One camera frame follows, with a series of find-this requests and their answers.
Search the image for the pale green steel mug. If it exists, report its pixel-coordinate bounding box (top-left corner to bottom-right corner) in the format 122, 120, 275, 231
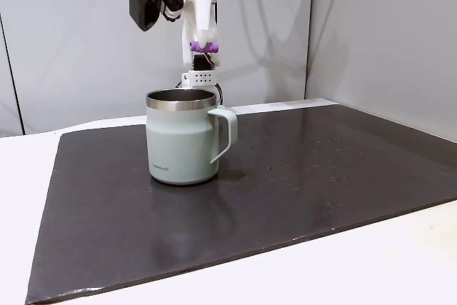
145, 88, 239, 186

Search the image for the black table mat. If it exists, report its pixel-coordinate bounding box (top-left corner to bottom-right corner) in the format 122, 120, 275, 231
24, 104, 457, 305

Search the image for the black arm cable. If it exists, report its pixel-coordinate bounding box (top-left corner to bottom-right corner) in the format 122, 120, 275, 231
213, 82, 225, 108

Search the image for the black camera box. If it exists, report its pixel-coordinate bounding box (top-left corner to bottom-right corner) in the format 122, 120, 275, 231
128, 0, 164, 33

